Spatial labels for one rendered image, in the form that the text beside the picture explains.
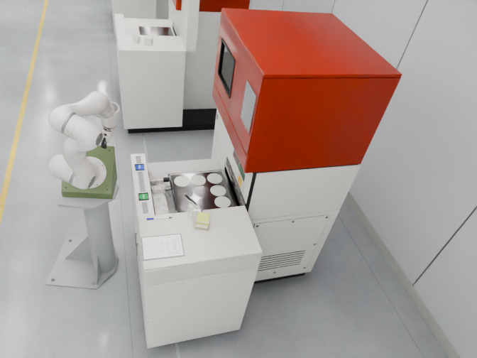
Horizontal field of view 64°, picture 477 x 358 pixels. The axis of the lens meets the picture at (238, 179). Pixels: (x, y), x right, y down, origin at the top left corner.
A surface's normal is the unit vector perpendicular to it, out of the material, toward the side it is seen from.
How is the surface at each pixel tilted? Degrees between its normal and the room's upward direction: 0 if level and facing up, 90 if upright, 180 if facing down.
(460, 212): 90
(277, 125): 90
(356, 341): 0
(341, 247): 0
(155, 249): 0
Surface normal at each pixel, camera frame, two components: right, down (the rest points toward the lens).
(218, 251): 0.14, -0.73
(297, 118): 0.26, 0.68
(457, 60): -0.95, 0.08
